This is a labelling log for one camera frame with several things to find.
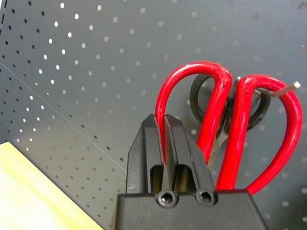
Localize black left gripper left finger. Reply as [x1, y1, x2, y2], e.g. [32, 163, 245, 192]
[126, 114, 168, 195]

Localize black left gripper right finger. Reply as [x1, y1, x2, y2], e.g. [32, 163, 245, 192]
[165, 114, 216, 193]

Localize red handled scissors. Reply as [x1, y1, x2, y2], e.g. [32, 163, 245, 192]
[155, 61, 304, 196]

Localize grey metal pegboard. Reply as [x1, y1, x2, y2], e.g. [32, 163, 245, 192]
[0, 0, 307, 230]

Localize silver single peg hook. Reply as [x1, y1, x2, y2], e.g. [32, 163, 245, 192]
[236, 76, 302, 99]

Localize black handled scissors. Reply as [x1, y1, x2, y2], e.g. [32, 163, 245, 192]
[189, 74, 272, 166]

